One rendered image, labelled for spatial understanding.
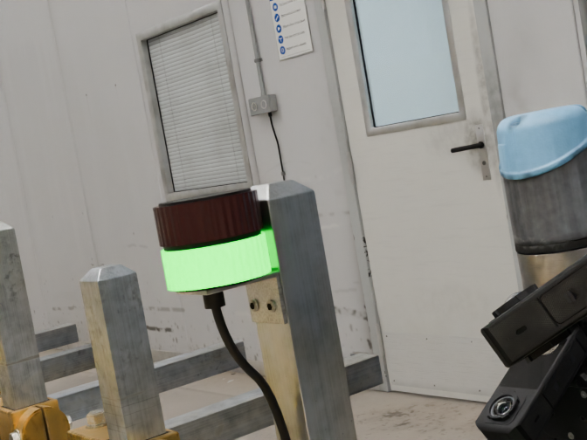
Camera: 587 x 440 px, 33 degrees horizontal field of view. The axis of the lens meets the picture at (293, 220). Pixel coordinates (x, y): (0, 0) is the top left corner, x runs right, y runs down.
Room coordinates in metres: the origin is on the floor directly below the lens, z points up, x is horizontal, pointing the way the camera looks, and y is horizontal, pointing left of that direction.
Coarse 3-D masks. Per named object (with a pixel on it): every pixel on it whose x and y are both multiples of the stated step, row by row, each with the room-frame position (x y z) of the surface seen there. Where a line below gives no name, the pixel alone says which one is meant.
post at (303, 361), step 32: (288, 192) 0.57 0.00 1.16; (288, 224) 0.57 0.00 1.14; (320, 224) 0.58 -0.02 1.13; (288, 256) 0.56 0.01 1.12; (320, 256) 0.58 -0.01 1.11; (288, 288) 0.56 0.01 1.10; (320, 288) 0.57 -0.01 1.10; (288, 320) 0.56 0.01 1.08; (320, 320) 0.57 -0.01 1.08; (288, 352) 0.56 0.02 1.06; (320, 352) 0.57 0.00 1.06; (288, 384) 0.57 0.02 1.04; (320, 384) 0.57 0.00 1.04; (288, 416) 0.57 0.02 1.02; (320, 416) 0.56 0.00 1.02; (352, 416) 0.58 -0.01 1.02
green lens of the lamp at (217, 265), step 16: (240, 240) 0.53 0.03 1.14; (256, 240) 0.54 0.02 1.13; (176, 256) 0.53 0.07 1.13; (192, 256) 0.53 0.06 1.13; (208, 256) 0.52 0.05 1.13; (224, 256) 0.53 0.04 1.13; (240, 256) 0.53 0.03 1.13; (256, 256) 0.54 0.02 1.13; (176, 272) 0.53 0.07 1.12; (192, 272) 0.53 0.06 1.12; (208, 272) 0.52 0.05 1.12; (224, 272) 0.53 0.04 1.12; (240, 272) 0.53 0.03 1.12; (256, 272) 0.53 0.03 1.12; (176, 288) 0.53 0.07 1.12; (192, 288) 0.53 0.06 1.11
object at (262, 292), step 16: (224, 192) 0.55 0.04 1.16; (240, 192) 0.54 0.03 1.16; (224, 240) 0.53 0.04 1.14; (272, 272) 0.56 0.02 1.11; (208, 288) 0.53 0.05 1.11; (224, 288) 0.54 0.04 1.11; (256, 288) 0.57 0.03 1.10; (272, 288) 0.56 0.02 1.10; (208, 304) 0.55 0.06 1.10; (224, 304) 0.55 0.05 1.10; (256, 304) 0.57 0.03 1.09; (272, 304) 0.56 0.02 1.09; (256, 320) 0.58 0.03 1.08; (272, 320) 0.57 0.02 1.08; (224, 336) 0.55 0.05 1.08; (272, 400) 0.56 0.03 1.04
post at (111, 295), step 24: (96, 288) 0.76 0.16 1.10; (120, 288) 0.77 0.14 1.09; (96, 312) 0.77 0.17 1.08; (120, 312) 0.77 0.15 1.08; (96, 336) 0.78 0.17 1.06; (120, 336) 0.77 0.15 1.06; (144, 336) 0.78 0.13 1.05; (96, 360) 0.78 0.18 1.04; (120, 360) 0.76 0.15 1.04; (144, 360) 0.78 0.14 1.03; (120, 384) 0.76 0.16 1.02; (144, 384) 0.77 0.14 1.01; (120, 408) 0.76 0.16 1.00; (144, 408) 0.77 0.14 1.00; (120, 432) 0.77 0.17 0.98; (144, 432) 0.77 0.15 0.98
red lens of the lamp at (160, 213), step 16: (256, 192) 0.55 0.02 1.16; (160, 208) 0.54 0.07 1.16; (176, 208) 0.53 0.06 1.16; (192, 208) 0.53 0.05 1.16; (208, 208) 0.52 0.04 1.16; (224, 208) 0.53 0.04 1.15; (240, 208) 0.53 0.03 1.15; (256, 208) 0.54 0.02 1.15; (160, 224) 0.54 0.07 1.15; (176, 224) 0.53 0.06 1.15; (192, 224) 0.53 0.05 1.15; (208, 224) 0.52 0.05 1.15; (224, 224) 0.53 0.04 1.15; (240, 224) 0.53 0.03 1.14; (256, 224) 0.54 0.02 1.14; (160, 240) 0.54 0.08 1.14; (176, 240) 0.53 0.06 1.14; (192, 240) 0.53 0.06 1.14; (208, 240) 0.52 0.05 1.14
